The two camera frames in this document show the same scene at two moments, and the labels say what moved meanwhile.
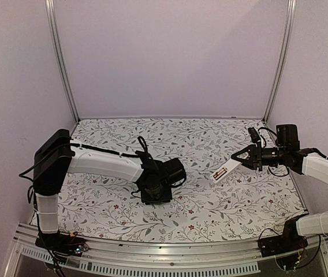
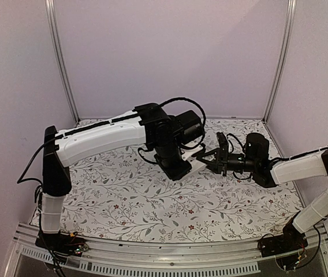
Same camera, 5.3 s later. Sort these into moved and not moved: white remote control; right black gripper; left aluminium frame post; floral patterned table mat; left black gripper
Moved: left black gripper; white remote control; right black gripper
Not moved: left aluminium frame post; floral patterned table mat
